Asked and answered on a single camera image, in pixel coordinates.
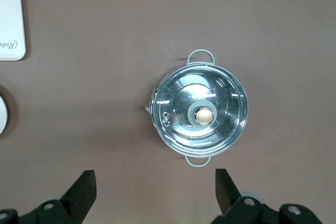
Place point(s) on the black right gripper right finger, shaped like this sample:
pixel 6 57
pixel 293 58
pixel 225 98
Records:
pixel 244 208

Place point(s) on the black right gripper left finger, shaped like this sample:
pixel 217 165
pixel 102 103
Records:
pixel 71 203

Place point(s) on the cream round bowl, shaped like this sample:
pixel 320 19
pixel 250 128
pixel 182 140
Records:
pixel 2 113

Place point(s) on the beige rabbit print tray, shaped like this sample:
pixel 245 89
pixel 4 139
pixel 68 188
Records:
pixel 10 19

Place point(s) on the glass pot lid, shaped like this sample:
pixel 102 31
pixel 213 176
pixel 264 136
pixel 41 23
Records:
pixel 228 103

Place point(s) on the grey electric cooking pot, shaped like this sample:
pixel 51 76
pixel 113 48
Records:
pixel 150 108

